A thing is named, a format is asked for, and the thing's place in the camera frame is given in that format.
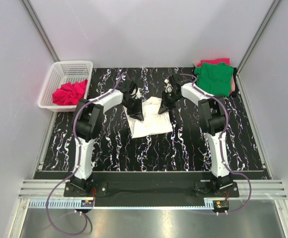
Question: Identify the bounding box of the white printed t-shirt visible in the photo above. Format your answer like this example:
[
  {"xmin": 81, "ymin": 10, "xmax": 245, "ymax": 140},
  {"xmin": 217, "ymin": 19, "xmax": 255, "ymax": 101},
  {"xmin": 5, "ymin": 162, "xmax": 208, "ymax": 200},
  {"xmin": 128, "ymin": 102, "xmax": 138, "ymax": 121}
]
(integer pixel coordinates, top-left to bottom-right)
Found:
[{"xmin": 126, "ymin": 97, "xmax": 173, "ymax": 139}]

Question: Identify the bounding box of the folded peach t-shirt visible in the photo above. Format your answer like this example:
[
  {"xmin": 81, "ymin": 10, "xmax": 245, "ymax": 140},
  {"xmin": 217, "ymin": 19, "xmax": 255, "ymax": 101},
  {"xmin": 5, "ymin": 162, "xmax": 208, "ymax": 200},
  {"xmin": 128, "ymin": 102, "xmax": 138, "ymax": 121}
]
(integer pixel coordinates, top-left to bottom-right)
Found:
[{"xmin": 230, "ymin": 74, "xmax": 236, "ymax": 94}]

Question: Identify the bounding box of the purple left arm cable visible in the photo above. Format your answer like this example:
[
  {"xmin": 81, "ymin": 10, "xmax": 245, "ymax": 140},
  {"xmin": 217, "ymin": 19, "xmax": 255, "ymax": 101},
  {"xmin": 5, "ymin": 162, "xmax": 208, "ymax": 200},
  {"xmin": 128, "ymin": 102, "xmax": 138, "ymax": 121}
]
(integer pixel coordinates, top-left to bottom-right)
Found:
[{"xmin": 45, "ymin": 73, "xmax": 126, "ymax": 236}]

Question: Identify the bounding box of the left controller board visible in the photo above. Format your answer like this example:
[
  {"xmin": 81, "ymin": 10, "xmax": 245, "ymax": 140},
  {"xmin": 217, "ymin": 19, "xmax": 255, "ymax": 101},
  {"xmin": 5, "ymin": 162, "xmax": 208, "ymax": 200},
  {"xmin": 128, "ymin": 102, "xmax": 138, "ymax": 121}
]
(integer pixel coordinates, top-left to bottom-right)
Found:
[{"xmin": 81, "ymin": 200, "xmax": 94, "ymax": 207}]

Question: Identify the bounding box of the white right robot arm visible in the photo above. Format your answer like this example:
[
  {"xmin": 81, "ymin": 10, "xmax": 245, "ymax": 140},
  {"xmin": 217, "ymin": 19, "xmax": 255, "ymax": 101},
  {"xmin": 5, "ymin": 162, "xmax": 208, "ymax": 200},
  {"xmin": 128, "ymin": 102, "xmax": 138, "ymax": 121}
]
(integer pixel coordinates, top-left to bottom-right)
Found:
[{"xmin": 158, "ymin": 73, "xmax": 233, "ymax": 193}]

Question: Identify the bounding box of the crumpled pink t-shirt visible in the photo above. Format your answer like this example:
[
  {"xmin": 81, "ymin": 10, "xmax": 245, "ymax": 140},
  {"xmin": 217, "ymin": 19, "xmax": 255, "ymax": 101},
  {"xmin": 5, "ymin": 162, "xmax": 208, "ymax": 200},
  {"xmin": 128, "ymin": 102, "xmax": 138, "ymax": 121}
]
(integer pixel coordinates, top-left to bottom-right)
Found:
[{"xmin": 52, "ymin": 79, "xmax": 88, "ymax": 106}]

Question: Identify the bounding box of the folded red t-shirt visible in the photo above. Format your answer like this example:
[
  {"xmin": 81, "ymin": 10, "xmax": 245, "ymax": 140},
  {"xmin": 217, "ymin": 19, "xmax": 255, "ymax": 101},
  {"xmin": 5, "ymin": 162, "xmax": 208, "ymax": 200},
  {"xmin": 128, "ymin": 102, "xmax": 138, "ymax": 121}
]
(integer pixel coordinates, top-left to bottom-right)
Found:
[{"xmin": 194, "ymin": 58, "xmax": 230, "ymax": 67}]

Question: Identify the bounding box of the controller board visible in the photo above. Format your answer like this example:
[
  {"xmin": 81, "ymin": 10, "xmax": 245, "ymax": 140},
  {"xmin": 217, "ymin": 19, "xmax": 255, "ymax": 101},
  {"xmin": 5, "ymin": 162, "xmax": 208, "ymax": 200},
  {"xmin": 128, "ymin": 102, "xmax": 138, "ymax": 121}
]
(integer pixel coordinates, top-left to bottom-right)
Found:
[
  {"xmin": 214, "ymin": 200, "xmax": 230, "ymax": 210},
  {"xmin": 81, "ymin": 200, "xmax": 94, "ymax": 207}
]

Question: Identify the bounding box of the folded green t-shirt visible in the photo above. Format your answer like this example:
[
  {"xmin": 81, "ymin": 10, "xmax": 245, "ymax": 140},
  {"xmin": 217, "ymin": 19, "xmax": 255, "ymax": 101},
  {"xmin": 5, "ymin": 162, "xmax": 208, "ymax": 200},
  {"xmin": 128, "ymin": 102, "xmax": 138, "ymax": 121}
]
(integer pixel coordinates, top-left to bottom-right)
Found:
[{"xmin": 194, "ymin": 62, "xmax": 234, "ymax": 97}]

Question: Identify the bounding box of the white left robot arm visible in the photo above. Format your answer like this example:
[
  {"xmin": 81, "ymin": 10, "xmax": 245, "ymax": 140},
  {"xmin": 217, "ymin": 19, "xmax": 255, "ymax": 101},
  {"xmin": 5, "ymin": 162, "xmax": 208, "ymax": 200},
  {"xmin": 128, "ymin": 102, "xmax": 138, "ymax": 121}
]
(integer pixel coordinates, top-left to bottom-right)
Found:
[{"xmin": 70, "ymin": 79, "xmax": 144, "ymax": 190}]

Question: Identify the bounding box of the aluminium rail frame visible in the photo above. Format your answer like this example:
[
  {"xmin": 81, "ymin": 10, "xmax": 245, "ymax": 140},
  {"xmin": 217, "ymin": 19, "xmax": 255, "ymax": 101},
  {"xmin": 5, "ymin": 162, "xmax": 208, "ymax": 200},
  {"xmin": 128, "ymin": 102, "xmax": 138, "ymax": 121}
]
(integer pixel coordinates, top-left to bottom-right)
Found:
[{"xmin": 10, "ymin": 175, "xmax": 288, "ymax": 238}]

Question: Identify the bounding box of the right controller board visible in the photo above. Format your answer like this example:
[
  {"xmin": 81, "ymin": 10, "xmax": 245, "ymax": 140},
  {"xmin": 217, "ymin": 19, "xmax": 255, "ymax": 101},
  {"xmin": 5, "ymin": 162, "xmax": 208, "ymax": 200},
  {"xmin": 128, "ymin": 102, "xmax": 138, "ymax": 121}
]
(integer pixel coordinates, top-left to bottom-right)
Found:
[{"xmin": 214, "ymin": 200, "xmax": 230, "ymax": 210}]

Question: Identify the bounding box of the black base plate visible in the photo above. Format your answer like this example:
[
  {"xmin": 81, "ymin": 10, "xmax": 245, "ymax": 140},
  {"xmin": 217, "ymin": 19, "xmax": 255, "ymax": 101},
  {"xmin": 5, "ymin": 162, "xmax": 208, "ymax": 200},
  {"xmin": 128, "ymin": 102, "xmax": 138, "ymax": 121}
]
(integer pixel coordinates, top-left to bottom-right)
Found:
[{"xmin": 64, "ymin": 172, "xmax": 239, "ymax": 208}]

